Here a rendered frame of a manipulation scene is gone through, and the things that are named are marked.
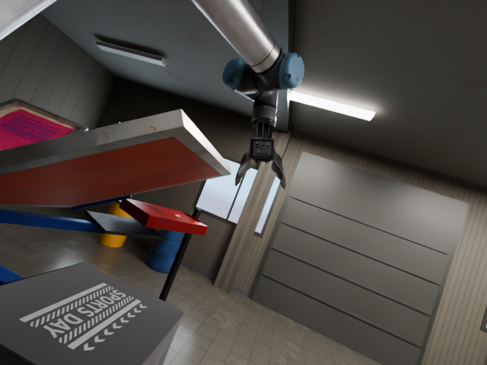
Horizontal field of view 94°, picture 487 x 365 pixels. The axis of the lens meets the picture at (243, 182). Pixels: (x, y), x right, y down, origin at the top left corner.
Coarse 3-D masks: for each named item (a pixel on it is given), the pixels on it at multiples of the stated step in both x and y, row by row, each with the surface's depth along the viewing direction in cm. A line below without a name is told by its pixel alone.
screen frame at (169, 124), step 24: (144, 120) 45; (168, 120) 45; (48, 144) 47; (72, 144) 46; (96, 144) 46; (120, 144) 47; (192, 144) 55; (0, 168) 48; (24, 168) 50; (216, 168) 84; (144, 192) 105
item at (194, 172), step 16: (144, 176) 76; (160, 176) 80; (176, 176) 85; (192, 176) 90; (208, 176) 96; (64, 192) 77; (80, 192) 82; (96, 192) 86; (112, 192) 92; (128, 192) 98
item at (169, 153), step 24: (144, 144) 49; (168, 144) 52; (48, 168) 53; (72, 168) 56; (96, 168) 59; (120, 168) 63; (144, 168) 67; (168, 168) 72; (0, 192) 64; (24, 192) 68; (48, 192) 73
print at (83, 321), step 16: (96, 288) 82; (112, 288) 86; (64, 304) 69; (80, 304) 71; (96, 304) 74; (112, 304) 77; (128, 304) 80; (144, 304) 84; (32, 320) 59; (48, 320) 61; (64, 320) 63; (80, 320) 65; (96, 320) 67; (112, 320) 70; (128, 320) 72; (64, 336) 58; (80, 336) 60; (96, 336) 62; (80, 352) 55
